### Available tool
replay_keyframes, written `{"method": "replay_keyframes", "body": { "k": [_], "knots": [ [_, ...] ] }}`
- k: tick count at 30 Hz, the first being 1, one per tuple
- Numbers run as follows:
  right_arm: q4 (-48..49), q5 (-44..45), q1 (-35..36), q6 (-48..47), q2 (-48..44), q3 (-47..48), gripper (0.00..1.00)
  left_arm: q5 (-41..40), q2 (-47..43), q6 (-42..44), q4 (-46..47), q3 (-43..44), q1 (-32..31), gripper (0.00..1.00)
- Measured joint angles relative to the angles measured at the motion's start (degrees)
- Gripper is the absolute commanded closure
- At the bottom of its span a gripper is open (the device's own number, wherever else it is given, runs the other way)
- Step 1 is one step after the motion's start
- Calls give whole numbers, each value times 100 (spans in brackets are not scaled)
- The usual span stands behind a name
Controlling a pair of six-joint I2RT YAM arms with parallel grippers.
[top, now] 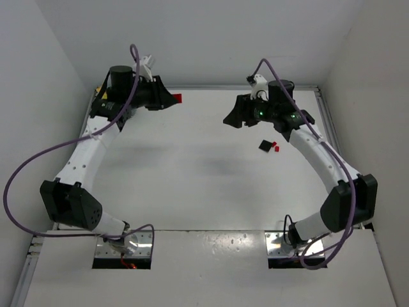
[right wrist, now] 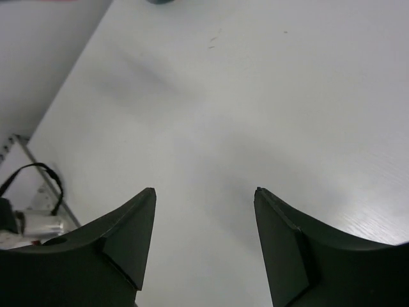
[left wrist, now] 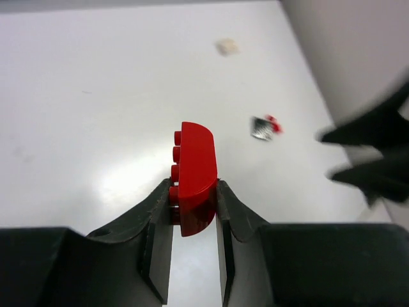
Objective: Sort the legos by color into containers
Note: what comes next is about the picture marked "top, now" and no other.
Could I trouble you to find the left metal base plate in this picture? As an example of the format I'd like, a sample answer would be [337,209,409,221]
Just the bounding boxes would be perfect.
[95,230,153,260]

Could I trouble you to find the black square lego plate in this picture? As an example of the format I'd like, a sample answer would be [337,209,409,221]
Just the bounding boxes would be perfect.
[258,140,273,153]

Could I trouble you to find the red lego brick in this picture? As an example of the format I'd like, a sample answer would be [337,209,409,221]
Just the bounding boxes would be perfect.
[173,93,182,104]

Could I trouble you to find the metal base plate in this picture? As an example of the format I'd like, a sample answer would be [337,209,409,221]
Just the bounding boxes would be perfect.
[265,230,326,258]
[95,230,153,260]

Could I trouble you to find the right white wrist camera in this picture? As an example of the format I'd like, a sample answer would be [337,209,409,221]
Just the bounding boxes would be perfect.
[247,74,268,100]

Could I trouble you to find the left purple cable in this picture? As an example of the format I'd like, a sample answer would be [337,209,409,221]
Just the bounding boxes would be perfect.
[3,43,155,239]

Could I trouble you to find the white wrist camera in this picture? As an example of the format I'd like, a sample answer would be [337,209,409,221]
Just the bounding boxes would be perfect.
[247,74,268,100]
[139,54,155,81]

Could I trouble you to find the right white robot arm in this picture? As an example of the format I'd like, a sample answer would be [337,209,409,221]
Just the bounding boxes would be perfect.
[223,74,378,248]

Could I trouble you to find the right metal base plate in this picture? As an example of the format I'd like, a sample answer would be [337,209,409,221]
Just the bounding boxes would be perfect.
[265,230,326,258]

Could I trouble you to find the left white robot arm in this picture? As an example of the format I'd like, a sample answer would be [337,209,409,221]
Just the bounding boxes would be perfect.
[40,64,178,253]

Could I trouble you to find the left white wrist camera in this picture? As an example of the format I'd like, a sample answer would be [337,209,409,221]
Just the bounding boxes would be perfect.
[139,54,155,81]

